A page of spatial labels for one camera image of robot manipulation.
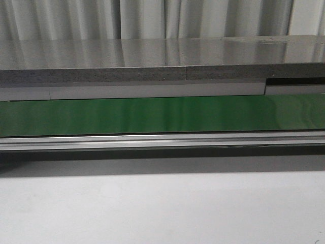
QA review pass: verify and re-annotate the white curtain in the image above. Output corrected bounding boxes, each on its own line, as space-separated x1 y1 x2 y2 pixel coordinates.
1 1 324 40

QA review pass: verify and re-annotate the green conveyor belt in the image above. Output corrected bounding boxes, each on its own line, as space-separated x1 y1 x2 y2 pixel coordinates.
1 94 324 137

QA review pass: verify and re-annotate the grey stone countertop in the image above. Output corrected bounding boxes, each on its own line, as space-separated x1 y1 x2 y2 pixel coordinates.
1 36 324 87

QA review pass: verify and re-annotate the aluminium conveyor frame rail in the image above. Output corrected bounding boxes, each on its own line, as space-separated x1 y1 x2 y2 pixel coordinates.
1 131 324 152

